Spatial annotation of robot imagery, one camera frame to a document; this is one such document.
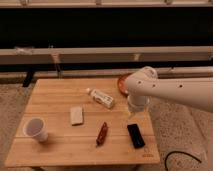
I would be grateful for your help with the wooden table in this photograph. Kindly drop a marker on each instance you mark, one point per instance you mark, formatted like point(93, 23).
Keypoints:
point(67, 145)

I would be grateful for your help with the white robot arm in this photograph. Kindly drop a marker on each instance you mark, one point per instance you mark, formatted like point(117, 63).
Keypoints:
point(193, 92)

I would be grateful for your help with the red chili pepper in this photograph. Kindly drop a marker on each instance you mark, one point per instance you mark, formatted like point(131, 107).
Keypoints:
point(102, 134)

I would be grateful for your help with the white sponge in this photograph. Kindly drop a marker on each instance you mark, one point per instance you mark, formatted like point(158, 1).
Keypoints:
point(76, 115)

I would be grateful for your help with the white paper cup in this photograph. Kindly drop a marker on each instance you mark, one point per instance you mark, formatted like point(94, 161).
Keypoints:
point(35, 129)

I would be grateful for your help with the white plastic bottle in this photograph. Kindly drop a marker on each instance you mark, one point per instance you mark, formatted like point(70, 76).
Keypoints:
point(101, 97)

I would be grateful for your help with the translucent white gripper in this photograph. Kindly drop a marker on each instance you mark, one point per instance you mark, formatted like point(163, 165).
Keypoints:
point(131, 111)

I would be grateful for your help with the black rectangular remote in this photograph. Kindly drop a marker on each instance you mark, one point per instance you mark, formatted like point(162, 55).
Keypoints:
point(136, 136)

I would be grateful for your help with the orange ceramic bowl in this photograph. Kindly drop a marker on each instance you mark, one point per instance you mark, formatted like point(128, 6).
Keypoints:
point(121, 85)

